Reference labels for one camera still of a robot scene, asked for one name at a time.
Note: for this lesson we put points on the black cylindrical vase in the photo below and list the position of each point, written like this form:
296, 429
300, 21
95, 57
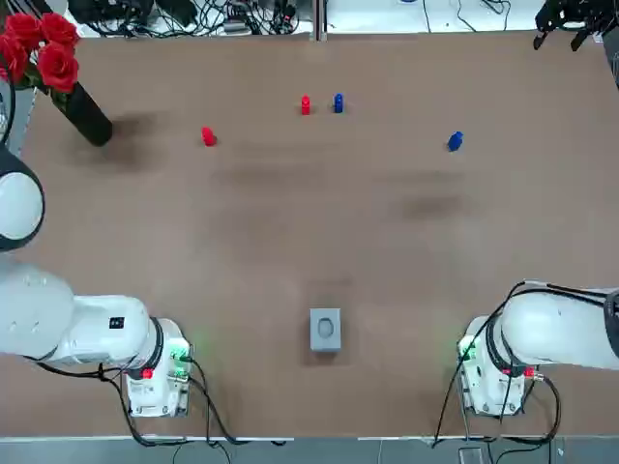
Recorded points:
89, 121

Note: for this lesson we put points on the grey floor socket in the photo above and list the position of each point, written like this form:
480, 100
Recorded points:
471, 455

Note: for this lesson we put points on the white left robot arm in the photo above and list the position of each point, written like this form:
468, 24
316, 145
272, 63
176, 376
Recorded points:
97, 328

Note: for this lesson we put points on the small blue block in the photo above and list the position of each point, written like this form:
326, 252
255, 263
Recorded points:
338, 103
455, 140

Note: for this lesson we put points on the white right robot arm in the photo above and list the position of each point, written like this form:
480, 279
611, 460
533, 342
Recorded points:
546, 328

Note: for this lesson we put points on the aluminium frame post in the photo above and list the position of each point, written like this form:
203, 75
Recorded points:
319, 19

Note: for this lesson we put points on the small grey box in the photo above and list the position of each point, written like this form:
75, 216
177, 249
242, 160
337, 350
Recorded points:
326, 329

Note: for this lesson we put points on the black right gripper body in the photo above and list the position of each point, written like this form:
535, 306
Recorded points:
570, 12

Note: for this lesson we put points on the black electronic device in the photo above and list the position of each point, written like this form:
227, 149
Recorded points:
111, 9
181, 12

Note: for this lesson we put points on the small red block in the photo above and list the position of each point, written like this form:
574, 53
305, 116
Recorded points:
305, 105
208, 136

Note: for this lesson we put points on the red rose bouquet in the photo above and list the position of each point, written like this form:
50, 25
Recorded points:
53, 63

